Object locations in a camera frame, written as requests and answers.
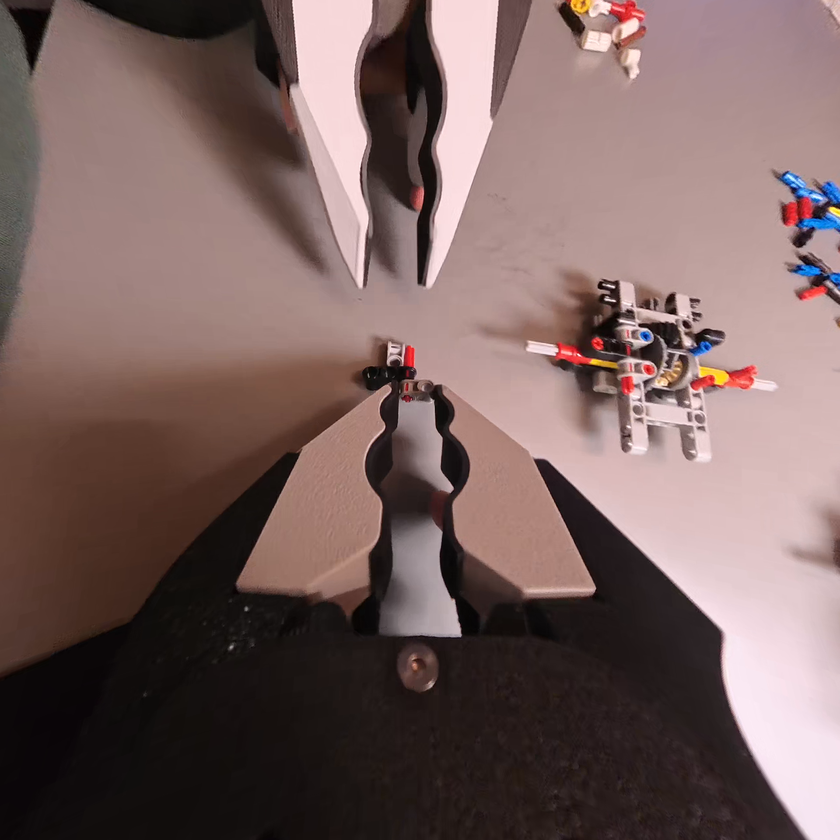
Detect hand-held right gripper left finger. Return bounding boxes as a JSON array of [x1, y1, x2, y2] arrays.
[[235, 382, 401, 623]]

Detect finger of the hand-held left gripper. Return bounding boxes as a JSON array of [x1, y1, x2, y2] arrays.
[[416, 0, 501, 288], [289, 0, 380, 290]]

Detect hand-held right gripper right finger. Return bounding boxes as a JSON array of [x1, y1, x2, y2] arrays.
[[433, 384, 597, 636]]

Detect grey lego gearbox assembly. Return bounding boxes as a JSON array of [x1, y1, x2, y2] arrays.
[[525, 279, 780, 463]]

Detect scattered white red lego pieces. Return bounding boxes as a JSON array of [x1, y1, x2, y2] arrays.
[[558, 0, 648, 81]]

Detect pile of coloured lego pins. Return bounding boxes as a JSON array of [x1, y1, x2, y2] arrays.
[[773, 169, 840, 329]]

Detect person's left hand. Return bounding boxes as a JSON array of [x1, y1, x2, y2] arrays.
[[361, 31, 427, 212]]

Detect person's green hoodie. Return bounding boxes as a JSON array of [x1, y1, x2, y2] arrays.
[[0, 0, 42, 349]]

